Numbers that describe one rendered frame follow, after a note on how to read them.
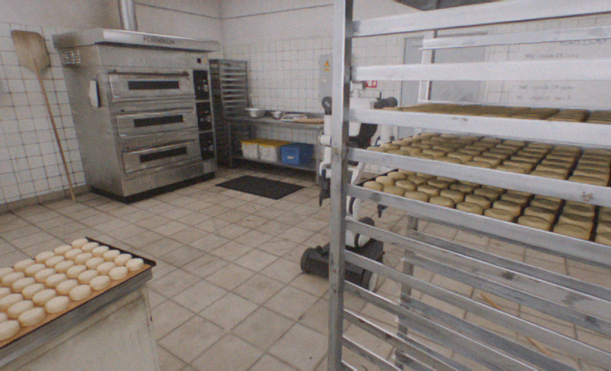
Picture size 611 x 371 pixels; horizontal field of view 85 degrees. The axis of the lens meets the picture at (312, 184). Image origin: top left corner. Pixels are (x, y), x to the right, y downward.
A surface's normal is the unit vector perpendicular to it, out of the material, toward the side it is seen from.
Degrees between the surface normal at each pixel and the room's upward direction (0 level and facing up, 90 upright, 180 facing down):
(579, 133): 90
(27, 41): 80
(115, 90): 91
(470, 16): 90
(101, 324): 90
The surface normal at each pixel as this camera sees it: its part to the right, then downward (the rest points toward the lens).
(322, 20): -0.54, 0.25
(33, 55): 0.84, 0.03
